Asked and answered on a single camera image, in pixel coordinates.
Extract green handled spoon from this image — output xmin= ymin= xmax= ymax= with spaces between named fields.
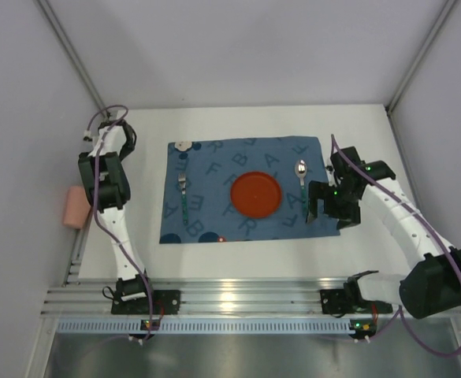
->
xmin=295 ymin=160 xmax=308 ymax=217

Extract green handled fork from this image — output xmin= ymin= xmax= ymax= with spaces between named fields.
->
xmin=178 ymin=172 xmax=188 ymax=226

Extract red round plate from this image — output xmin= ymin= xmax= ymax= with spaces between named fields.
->
xmin=230 ymin=171 xmax=282 ymax=219

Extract pink plastic cup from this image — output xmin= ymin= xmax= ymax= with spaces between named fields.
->
xmin=63 ymin=186 xmax=91 ymax=229

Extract blue letter placemat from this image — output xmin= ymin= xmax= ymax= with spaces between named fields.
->
xmin=159 ymin=136 xmax=340 ymax=244

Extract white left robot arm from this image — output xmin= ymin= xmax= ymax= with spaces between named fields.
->
xmin=78 ymin=120 xmax=151 ymax=304

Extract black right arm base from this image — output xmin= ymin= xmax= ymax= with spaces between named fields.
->
xmin=319 ymin=289 xmax=393 ymax=317

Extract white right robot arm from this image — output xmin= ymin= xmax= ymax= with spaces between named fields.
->
xmin=306 ymin=146 xmax=461 ymax=319

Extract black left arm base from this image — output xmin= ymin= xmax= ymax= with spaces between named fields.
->
xmin=111 ymin=290 xmax=181 ymax=315

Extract left corner aluminium post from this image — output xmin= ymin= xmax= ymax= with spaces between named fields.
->
xmin=34 ymin=0 xmax=106 ymax=109

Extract corner aluminium post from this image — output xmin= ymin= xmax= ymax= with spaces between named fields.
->
xmin=385 ymin=0 xmax=461 ymax=115
xmin=34 ymin=0 xmax=106 ymax=109

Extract right corner aluminium post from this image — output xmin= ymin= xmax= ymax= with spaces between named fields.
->
xmin=385 ymin=0 xmax=461 ymax=115

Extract aluminium front rail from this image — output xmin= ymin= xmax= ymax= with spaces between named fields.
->
xmin=40 ymin=277 xmax=461 ymax=316

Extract perforated cable duct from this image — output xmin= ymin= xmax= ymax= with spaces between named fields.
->
xmin=57 ymin=318 xmax=376 ymax=335

